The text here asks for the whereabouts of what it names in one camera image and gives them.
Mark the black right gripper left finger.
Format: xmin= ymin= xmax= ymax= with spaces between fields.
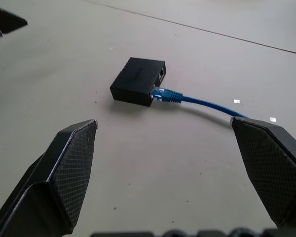
xmin=0 ymin=119 xmax=100 ymax=237

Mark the blue Ethernet cable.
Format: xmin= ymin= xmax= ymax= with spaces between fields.
xmin=150 ymin=86 xmax=296 ymax=149

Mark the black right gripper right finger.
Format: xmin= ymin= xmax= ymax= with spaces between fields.
xmin=229 ymin=117 xmax=296 ymax=233

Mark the black network switch box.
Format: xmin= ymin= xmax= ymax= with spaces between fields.
xmin=110 ymin=57 xmax=167 ymax=108

